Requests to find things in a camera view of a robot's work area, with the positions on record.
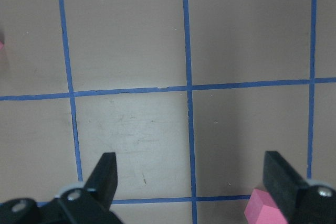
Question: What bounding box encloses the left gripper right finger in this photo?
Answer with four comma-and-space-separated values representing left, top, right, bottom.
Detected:
263, 151, 335, 223

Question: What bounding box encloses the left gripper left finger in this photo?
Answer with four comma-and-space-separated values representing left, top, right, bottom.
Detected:
1, 152, 122, 223

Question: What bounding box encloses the pink cube centre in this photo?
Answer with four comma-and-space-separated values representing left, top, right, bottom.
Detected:
244, 189, 288, 224

